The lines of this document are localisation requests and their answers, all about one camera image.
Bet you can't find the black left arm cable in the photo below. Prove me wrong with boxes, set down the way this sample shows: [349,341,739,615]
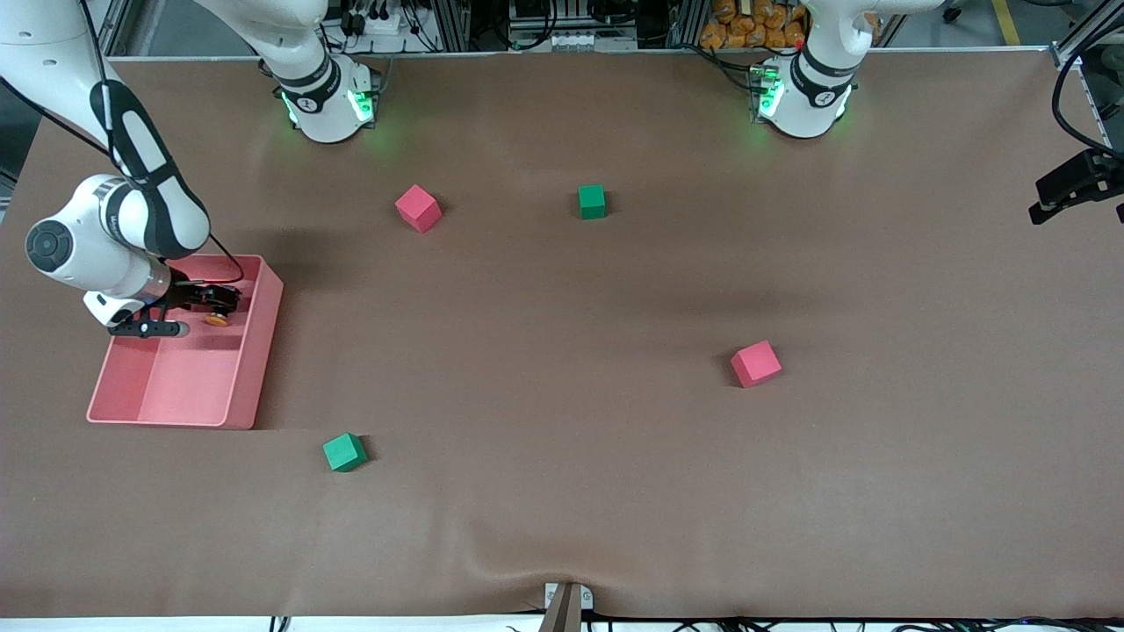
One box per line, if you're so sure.
[1051,35,1124,154]

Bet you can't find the pink plastic bin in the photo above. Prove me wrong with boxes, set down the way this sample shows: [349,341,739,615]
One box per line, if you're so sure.
[86,253,285,431]

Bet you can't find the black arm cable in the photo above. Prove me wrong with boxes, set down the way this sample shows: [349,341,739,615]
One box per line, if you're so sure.
[0,0,245,286]
[1051,35,1124,154]

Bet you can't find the white power strip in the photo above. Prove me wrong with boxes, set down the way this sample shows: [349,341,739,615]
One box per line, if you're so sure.
[356,11,421,38]

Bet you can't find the brown table mat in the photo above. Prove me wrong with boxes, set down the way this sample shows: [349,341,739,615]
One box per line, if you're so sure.
[0,48,1124,621]

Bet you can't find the white terminal block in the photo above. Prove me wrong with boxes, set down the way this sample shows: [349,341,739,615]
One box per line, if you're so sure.
[551,31,620,52]

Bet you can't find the pink foam cube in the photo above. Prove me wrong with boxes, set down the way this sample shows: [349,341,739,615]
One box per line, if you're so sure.
[394,184,443,234]
[730,341,782,389]

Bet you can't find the pile of orange items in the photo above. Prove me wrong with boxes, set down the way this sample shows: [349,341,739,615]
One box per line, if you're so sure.
[700,0,807,51]

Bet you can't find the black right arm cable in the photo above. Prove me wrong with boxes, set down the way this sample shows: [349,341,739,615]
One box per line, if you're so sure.
[0,0,245,286]

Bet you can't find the aluminium frame strut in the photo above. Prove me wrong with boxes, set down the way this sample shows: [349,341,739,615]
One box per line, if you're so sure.
[1049,0,1124,67]

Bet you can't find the white perforated edge rail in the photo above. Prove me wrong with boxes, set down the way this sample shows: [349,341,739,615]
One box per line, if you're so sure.
[1078,68,1124,185]

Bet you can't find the brown post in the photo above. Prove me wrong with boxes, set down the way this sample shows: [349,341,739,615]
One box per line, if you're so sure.
[538,584,584,632]

